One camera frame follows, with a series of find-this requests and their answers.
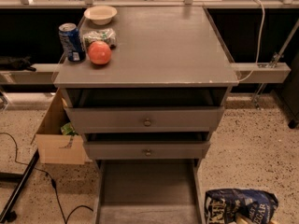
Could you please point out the black object on rail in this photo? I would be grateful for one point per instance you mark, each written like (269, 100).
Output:
(16, 64)

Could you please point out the green packet in box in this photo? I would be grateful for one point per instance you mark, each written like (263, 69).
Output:
(68, 129)

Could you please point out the red apple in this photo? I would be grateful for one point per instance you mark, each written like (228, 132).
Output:
(99, 52)

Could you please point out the white bowl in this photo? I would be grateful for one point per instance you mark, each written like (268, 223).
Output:
(100, 15)

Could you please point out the grey drawer cabinet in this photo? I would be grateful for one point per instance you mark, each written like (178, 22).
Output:
(157, 48)

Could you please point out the blue soda can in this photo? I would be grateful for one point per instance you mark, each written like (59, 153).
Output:
(71, 41)

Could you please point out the grey top drawer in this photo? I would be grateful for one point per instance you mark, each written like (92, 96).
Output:
(144, 110)

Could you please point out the blue chip bag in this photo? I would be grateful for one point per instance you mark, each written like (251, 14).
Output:
(222, 205)

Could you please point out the grey middle drawer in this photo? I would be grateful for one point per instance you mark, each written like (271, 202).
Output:
(137, 146)

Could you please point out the grey bottom drawer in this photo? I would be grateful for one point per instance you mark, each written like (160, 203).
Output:
(148, 192)

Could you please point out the cardboard box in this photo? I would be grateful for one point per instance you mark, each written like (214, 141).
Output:
(54, 147)

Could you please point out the black metal floor bar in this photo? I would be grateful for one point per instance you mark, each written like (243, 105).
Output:
(19, 180)

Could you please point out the grey drawer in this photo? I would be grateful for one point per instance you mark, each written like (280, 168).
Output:
(137, 146)
(148, 192)
(144, 110)

